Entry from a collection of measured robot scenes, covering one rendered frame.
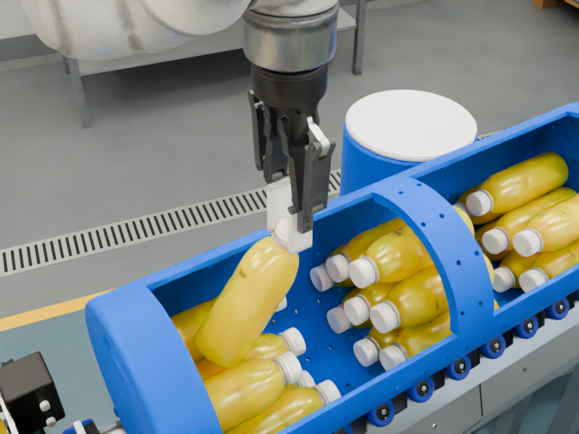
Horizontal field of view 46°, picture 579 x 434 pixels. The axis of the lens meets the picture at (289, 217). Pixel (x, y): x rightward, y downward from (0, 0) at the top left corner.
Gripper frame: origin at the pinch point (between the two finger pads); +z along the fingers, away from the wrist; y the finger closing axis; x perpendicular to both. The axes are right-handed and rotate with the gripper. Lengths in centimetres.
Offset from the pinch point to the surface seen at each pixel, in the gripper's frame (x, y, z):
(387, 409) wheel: -9.9, -10.6, 32.9
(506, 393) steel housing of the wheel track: -34, -13, 44
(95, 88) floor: -56, 282, 131
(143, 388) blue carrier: 22.4, -6.9, 8.2
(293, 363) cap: 3.3, -6.1, 18.2
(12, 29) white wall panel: -31, 336, 112
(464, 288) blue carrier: -19.5, -11.5, 12.6
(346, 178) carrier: -42, 43, 38
